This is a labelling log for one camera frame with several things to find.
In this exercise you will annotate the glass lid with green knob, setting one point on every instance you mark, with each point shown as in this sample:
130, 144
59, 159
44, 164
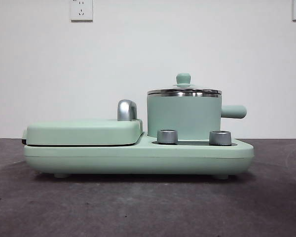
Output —
183, 78

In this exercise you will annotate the silver control knob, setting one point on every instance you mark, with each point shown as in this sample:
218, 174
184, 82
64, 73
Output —
167, 136
220, 137

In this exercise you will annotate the mint green breakfast machine base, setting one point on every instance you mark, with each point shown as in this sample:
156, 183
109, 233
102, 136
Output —
138, 160

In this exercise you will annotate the mint green griddle cover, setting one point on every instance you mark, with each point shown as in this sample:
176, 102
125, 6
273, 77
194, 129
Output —
84, 132

